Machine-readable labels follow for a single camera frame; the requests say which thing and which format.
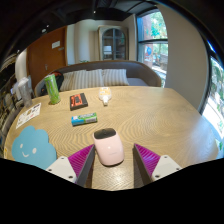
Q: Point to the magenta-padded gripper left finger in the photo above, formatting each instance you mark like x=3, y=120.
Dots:
x=60, y=166

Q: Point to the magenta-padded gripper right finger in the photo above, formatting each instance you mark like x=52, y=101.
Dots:
x=165, y=165

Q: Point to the pink computer mouse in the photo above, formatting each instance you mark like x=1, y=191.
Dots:
x=109, y=148

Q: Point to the blue cloud-shaped mouse pad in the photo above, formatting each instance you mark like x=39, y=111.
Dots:
x=31, y=146

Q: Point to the green and blue small pack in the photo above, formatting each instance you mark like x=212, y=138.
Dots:
x=84, y=119

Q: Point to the white sticker sheet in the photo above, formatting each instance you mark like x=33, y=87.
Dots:
x=28, y=115

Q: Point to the black box with red print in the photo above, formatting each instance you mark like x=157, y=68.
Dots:
x=78, y=101

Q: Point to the green drink can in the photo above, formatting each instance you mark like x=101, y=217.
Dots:
x=52, y=89

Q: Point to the black-framed window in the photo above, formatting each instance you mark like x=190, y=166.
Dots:
x=215, y=100
x=153, y=50

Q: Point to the white squeeze tube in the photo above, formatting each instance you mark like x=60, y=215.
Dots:
x=104, y=94

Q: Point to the black bag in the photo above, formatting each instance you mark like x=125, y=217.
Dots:
x=60, y=80

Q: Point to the striped cushion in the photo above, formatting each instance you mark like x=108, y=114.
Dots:
x=115, y=77
x=83, y=80

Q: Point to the brown curved sofa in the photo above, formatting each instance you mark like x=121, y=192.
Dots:
x=140, y=71

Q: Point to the brown wooden door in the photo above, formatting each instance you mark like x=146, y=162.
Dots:
x=43, y=60

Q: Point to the white sign on door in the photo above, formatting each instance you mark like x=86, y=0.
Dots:
x=56, y=44

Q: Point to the glass-door cabinet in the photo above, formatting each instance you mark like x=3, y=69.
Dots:
x=113, y=43

